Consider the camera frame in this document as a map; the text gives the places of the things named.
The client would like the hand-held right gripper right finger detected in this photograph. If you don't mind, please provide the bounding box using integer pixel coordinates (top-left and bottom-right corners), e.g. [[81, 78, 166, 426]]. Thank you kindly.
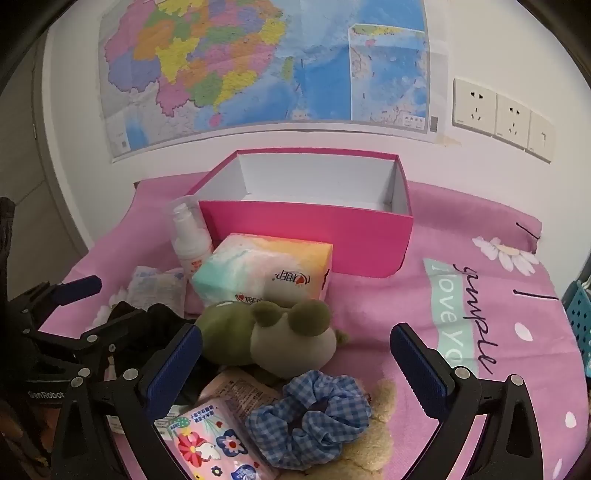
[[389, 322, 546, 480]]

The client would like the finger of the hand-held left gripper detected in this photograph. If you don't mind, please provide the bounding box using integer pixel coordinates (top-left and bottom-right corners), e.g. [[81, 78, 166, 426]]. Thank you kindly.
[[9, 275, 102, 329], [23, 308, 148, 370]]

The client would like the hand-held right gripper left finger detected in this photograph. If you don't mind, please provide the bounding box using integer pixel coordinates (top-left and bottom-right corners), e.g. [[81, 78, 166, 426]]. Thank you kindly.
[[48, 323, 204, 480]]

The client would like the black cloth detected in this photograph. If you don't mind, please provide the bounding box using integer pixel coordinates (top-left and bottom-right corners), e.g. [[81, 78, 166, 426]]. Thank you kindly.
[[108, 302, 218, 407]]

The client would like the small white soft pack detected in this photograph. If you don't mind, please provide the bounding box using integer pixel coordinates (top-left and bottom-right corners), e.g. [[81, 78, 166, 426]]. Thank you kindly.
[[126, 265, 188, 311]]

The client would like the brown soft packet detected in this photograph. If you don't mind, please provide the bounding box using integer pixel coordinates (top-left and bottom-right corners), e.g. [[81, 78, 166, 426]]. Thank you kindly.
[[203, 367, 284, 416]]

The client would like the pink floral tissue packet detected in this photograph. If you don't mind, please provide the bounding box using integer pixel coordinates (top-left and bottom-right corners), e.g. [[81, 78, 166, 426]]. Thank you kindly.
[[154, 399, 282, 480]]

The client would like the green frog plush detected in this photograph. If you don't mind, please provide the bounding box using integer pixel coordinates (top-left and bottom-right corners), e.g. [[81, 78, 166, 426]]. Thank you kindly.
[[194, 299, 349, 381]]

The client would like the beige teddy bear plush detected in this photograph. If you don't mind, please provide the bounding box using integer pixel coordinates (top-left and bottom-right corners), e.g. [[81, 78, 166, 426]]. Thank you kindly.
[[318, 378, 398, 480]]

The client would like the blue gingham scrunchie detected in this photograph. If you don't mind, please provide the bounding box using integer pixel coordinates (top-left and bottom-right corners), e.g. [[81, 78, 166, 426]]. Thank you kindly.
[[245, 369, 372, 472]]

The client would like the pastel tissue pack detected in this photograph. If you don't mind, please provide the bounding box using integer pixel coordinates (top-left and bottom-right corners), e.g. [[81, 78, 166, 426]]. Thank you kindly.
[[191, 233, 334, 312]]

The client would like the pink cardboard box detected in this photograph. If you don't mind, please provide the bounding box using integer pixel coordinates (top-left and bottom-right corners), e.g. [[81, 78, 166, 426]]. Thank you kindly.
[[187, 149, 415, 278]]

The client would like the pink printed blanket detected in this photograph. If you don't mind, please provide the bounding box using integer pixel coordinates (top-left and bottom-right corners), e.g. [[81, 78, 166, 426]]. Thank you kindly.
[[60, 175, 587, 480]]

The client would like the white spray bottle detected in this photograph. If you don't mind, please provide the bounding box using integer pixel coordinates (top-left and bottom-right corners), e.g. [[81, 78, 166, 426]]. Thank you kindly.
[[166, 195, 215, 284]]

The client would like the grey door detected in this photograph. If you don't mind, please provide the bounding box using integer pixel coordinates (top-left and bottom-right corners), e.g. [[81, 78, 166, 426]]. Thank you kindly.
[[0, 44, 90, 259]]

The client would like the blue plastic basket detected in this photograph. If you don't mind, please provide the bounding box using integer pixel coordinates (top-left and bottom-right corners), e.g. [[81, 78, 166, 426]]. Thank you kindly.
[[561, 279, 591, 377]]

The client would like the colourful wall map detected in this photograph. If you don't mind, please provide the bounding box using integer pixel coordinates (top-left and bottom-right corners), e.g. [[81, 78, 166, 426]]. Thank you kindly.
[[99, 0, 448, 162]]

